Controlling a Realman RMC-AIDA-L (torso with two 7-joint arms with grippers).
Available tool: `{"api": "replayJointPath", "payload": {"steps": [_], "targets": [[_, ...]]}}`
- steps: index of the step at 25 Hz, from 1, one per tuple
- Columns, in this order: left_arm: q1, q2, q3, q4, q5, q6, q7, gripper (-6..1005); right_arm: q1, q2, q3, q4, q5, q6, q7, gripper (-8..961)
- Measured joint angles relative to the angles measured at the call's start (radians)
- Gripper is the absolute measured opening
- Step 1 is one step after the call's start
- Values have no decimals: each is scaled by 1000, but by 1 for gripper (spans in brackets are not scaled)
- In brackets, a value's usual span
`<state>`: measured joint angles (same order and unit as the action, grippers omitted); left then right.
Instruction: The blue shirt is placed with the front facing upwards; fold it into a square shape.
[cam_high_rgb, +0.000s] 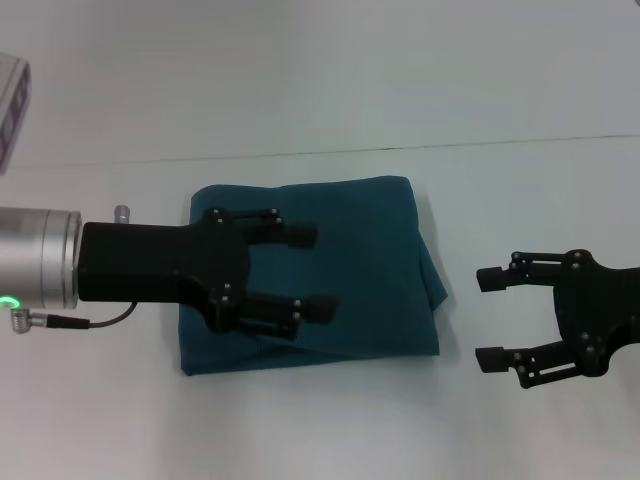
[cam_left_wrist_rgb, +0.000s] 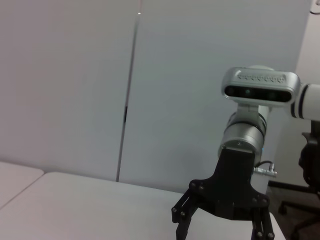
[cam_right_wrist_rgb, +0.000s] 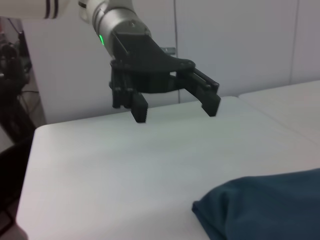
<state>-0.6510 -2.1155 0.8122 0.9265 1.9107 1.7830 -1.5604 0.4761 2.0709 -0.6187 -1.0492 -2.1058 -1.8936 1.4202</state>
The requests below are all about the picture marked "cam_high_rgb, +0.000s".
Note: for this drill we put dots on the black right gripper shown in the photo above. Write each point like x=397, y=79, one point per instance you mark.
x=600, y=310

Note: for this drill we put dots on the teal FREE print T-shirt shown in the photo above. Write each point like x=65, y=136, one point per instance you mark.
x=360, y=280

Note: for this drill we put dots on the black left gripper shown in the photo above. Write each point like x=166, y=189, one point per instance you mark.
x=160, y=260

